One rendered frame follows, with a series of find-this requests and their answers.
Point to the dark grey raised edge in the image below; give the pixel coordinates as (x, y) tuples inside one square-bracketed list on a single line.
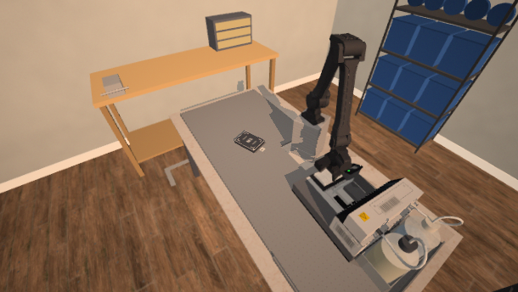
[(415, 276)]

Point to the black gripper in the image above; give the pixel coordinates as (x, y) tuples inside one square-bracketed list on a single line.
[(335, 172)]

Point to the white multiwell plate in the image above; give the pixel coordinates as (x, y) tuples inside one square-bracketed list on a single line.
[(325, 177)]

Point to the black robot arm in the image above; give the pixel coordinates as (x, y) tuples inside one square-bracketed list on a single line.
[(341, 45)]

